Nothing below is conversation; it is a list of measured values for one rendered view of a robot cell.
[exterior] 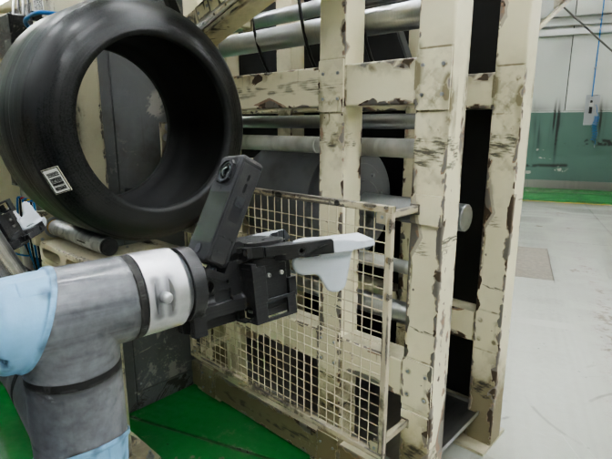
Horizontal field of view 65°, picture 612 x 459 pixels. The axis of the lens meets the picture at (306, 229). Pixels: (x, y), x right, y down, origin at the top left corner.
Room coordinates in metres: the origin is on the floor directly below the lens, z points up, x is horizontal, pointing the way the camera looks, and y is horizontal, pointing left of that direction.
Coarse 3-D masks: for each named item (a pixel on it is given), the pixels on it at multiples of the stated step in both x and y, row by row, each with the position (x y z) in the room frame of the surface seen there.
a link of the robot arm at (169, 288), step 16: (144, 256) 0.40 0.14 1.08; (160, 256) 0.41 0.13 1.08; (176, 256) 0.41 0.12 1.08; (144, 272) 0.38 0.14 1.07; (160, 272) 0.39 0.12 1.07; (176, 272) 0.40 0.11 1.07; (160, 288) 0.39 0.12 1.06; (176, 288) 0.39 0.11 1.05; (192, 288) 0.41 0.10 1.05; (160, 304) 0.38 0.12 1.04; (176, 304) 0.39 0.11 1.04; (192, 304) 0.41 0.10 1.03; (160, 320) 0.38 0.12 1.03; (176, 320) 0.40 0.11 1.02
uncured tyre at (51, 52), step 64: (128, 0) 1.19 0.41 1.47; (0, 64) 1.16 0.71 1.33; (64, 64) 1.04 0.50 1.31; (192, 64) 1.48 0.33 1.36; (0, 128) 1.10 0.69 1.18; (64, 128) 1.03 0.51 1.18; (192, 128) 1.57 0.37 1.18; (64, 192) 1.04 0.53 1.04; (128, 192) 1.43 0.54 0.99; (192, 192) 1.45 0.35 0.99
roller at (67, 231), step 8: (48, 224) 1.34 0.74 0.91; (56, 224) 1.31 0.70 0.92; (64, 224) 1.29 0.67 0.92; (56, 232) 1.29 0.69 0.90; (64, 232) 1.25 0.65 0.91; (72, 232) 1.22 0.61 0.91; (80, 232) 1.20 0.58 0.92; (88, 232) 1.19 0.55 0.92; (72, 240) 1.22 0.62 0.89; (80, 240) 1.18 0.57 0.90; (88, 240) 1.15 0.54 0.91; (96, 240) 1.13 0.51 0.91; (104, 240) 1.11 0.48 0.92; (112, 240) 1.13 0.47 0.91; (88, 248) 1.16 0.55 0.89; (96, 248) 1.12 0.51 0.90; (104, 248) 1.11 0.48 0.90; (112, 248) 1.12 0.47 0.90
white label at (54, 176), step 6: (48, 168) 1.02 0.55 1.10; (54, 168) 1.02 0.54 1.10; (48, 174) 1.02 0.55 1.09; (54, 174) 1.03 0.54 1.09; (60, 174) 1.03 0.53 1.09; (48, 180) 1.03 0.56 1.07; (54, 180) 1.03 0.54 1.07; (60, 180) 1.03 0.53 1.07; (66, 180) 1.03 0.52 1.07; (54, 186) 1.03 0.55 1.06; (60, 186) 1.03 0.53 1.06; (66, 186) 1.03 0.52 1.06; (60, 192) 1.04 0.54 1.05
